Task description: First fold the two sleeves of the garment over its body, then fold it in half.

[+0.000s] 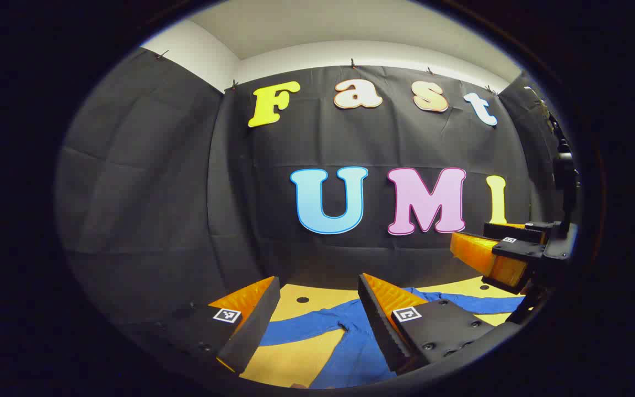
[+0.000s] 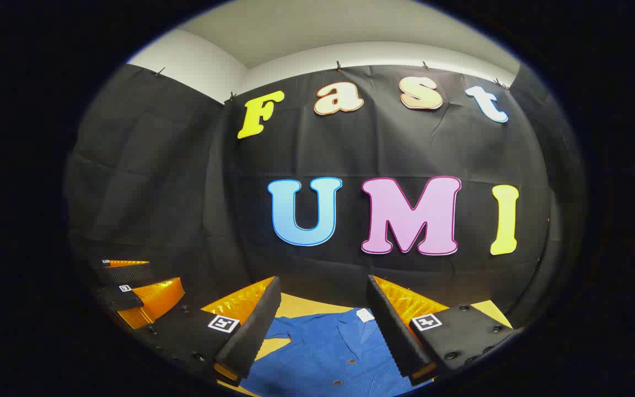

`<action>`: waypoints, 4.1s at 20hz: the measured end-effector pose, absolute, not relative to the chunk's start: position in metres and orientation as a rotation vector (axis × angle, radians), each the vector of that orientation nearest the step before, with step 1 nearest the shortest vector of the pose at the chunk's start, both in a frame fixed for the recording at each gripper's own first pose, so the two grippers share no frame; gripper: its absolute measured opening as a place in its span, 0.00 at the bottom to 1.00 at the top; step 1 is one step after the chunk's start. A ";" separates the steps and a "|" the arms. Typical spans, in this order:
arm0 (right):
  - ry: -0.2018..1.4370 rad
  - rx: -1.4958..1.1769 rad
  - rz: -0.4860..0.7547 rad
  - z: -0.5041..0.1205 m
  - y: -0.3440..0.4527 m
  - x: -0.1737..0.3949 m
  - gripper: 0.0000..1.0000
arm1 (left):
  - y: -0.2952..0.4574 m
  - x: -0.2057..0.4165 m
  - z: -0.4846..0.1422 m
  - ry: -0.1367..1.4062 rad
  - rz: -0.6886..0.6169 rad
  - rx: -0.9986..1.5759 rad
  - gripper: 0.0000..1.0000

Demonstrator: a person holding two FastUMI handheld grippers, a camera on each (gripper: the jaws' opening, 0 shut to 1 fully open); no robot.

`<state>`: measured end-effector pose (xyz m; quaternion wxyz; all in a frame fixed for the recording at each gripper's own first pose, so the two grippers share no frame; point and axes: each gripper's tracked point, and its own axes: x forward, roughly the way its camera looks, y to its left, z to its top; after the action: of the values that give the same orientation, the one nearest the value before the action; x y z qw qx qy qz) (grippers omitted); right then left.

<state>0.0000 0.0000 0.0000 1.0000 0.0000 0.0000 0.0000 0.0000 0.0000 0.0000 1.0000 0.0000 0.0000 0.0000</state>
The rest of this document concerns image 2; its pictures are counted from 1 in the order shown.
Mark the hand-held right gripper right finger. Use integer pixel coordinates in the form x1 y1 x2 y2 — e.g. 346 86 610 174
365 274 519 380

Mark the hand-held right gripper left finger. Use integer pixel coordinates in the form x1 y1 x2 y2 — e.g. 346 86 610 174
132 276 283 387

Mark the blue corduroy jacket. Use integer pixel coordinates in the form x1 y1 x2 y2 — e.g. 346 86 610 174
240 308 423 397

